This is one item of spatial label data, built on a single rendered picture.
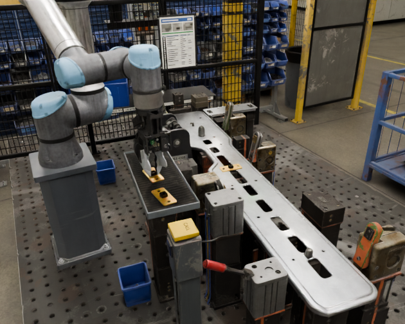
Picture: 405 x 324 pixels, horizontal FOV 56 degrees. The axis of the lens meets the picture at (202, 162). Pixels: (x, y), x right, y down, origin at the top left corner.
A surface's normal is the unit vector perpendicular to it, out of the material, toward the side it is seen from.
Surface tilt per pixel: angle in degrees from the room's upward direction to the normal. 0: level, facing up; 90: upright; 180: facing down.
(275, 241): 0
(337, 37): 95
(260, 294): 90
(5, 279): 0
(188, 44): 90
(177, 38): 90
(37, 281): 0
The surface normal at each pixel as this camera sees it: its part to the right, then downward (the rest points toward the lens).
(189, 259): 0.33, 0.44
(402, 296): -0.03, -0.88
